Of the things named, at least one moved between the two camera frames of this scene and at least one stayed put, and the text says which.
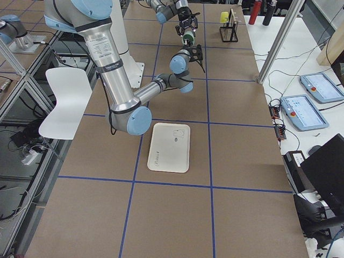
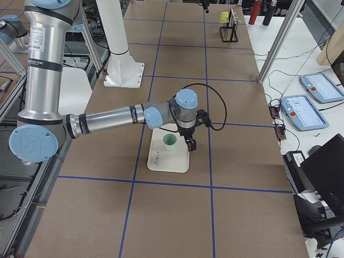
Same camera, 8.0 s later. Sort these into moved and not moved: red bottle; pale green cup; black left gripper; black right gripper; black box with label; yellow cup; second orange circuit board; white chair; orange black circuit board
Moved: pale green cup; black left gripper; black right gripper
Not moved: white chair; orange black circuit board; second orange circuit board; black box with label; red bottle; yellow cup
